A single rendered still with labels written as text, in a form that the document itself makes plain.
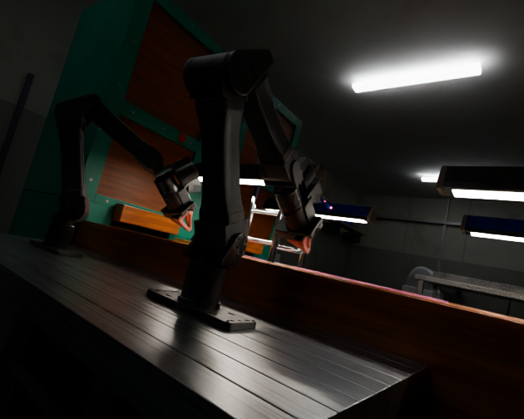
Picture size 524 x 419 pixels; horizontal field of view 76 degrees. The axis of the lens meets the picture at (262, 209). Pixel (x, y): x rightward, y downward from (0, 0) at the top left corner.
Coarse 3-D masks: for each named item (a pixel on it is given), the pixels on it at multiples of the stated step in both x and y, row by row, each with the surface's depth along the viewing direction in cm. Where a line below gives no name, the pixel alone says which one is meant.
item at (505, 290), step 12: (420, 276) 310; (444, 276) 365; (456, 276) 358; (420, 288) 311; (456, 288) 334; (468, 288) 285; (480, 288) 281; (492, 288) 337; (504, 288) 331; (516, 288) 326; (516, 300) 290
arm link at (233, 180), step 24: (192, 72) 51; (216, 72) 48; (192, 96) 51; (216, 96) 52; (240, 96) 52; (216, 120) 50; (240, 120) 53; (216, 144) 51; (216, 168) 52; (216, 192) 53; (216, 216) 53; (240, 216) 55; (216, 240) 54
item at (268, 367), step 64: (0, 256) 63; (64, 256) 84; (64, 320) 38; (128, 320) 39; (192, 320) 46; (256, 320) 57; (128, 384) 29; (192, 384) 26; (256, 384) 28; (320, 384) 32; (384, 384) 37
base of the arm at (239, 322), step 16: (192, 272) 52; (208, 272) 52; (224, 272) 54; (192, 288) 51; (208, 288) 52; (176, 304) 52; (192, 304) 51; (208, 304) 52; (208, 320) 47; (224, 320) 46; (240, 320) 49
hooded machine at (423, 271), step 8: (416, 272) 635; (424, 272) 627; (432, 272) 624; (408, 280) 638; (416, 280) 631; (408, 288) 631; (416, 288) 625; (424, 288) 620; (432, 288) 614; (440, 296) 603
